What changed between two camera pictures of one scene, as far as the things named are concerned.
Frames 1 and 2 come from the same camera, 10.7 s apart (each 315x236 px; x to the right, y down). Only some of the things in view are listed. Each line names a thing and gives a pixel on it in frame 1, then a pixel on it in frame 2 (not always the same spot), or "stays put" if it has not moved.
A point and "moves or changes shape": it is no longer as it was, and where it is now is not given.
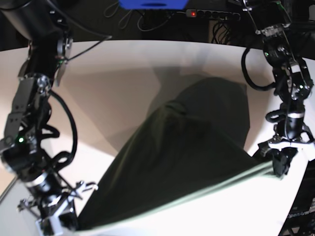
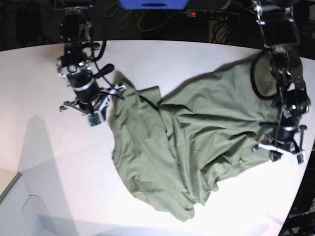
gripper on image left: x=57 y=205 → x=90 y=107
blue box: x=154 y=4 stays put
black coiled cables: x=222 y=34 stays put
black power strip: x=213 y=14 stays put
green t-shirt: x=194 y=144 moves or changes shape
